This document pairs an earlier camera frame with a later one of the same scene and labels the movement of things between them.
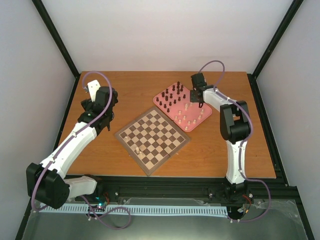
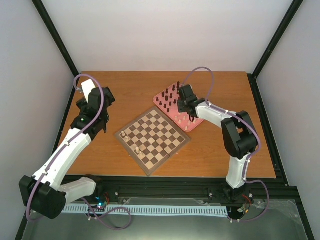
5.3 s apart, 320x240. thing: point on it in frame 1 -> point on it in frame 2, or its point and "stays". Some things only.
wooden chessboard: x=152 y=140 stays
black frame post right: x=252 y=77 stays
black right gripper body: x=192 y=98 -> x=180 y=109
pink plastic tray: x=174 y=100 stays
